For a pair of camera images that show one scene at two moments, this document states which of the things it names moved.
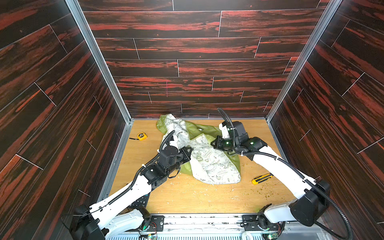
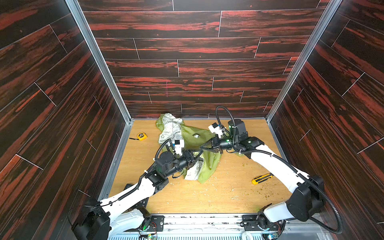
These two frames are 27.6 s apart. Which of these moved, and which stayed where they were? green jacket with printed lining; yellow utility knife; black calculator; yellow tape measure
Moved: green jacket with printed lining
Stayed: yellow tape measure; black calculator; yellow utility knife
